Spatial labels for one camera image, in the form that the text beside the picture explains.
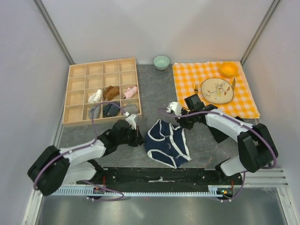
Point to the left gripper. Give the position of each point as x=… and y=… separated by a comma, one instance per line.
x=138, y=139

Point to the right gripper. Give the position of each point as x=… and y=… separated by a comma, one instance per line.
x=182, y=123

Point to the navy blue underwear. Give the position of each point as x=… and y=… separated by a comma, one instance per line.
x=166, y=143

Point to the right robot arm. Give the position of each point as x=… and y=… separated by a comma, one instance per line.
x=256, y=149

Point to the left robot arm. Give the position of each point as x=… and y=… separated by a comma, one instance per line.
x=50, y=169

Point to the black cloth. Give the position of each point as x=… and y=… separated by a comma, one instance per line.
x=222, y=128

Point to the gold fork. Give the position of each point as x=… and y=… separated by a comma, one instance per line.
x=195, y=89

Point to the striped navy rolled cloth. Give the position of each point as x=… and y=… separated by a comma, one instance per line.
x=111, y=109

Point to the beige decorated plate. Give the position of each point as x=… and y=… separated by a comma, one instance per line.
x=217, y=91

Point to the orange checkered tablecloth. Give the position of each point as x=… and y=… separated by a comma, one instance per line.
x=187, y=75

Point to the pink rolled cloth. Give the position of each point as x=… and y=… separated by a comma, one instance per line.
x=130, y=92

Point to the light grey rolled cloth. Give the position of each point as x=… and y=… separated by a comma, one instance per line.
x=94, y=112

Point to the brown rolled cloth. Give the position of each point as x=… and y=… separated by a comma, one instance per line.
x=111, y=92

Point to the gold knife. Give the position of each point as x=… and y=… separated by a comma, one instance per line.
x=233, y=84

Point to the white rolled cloth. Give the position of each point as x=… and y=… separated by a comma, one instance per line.
x=95, y=97

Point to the wooden compartment tray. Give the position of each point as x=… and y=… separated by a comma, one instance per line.
x=85, y=79

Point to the green ceramic bowl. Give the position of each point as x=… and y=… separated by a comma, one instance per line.
x=161, y=62

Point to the orange bowl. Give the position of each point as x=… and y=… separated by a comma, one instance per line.
x=228, y=69

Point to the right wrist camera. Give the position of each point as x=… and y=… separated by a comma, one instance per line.
x=175, y=108

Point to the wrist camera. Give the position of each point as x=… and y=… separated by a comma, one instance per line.
x=131, y=119
x=175, y=108

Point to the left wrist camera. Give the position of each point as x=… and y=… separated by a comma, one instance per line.
x=131, y=119

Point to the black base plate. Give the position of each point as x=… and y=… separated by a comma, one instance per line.
x=113, y=177

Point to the white cable duct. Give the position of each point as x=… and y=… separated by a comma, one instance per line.
x=93, y=191

